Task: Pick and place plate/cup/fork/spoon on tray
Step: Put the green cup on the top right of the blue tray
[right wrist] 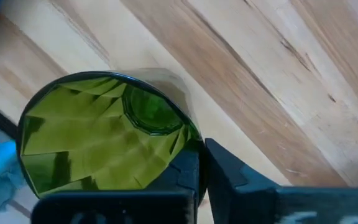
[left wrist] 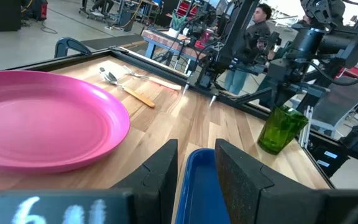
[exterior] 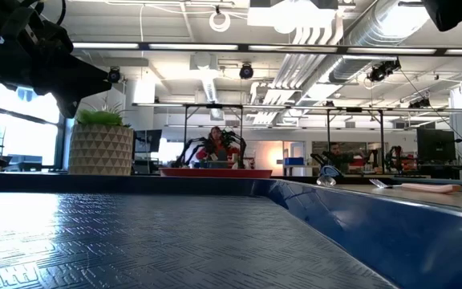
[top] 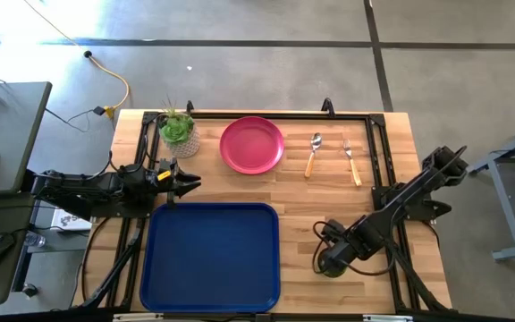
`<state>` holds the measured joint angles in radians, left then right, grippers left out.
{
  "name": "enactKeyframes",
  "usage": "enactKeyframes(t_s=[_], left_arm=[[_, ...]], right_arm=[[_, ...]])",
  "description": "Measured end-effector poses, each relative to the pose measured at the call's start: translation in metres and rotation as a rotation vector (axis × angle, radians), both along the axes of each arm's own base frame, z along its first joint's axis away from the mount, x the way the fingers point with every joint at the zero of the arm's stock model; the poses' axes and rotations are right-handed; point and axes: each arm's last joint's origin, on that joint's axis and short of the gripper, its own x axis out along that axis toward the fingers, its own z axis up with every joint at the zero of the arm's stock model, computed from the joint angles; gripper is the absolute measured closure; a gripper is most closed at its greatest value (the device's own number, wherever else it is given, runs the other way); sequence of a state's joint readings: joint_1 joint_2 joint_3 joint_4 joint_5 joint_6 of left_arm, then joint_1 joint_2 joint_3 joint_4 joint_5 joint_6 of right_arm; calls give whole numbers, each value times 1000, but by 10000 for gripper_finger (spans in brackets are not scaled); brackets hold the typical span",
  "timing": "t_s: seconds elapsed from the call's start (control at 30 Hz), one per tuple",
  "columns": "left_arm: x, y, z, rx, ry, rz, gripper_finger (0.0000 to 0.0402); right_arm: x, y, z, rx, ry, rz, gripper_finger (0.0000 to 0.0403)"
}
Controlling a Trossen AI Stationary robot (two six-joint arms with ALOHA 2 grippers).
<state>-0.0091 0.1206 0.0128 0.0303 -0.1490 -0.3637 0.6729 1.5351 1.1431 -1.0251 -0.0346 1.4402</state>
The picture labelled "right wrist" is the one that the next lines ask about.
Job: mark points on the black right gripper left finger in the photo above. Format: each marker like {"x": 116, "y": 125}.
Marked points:
{"x": 120, "y": 208}

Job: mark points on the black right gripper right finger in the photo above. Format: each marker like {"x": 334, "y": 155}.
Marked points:
{"x": 259, "y": 205}

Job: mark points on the green faceted glass cup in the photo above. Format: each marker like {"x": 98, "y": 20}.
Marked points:
{"x": 89, "y": 133}

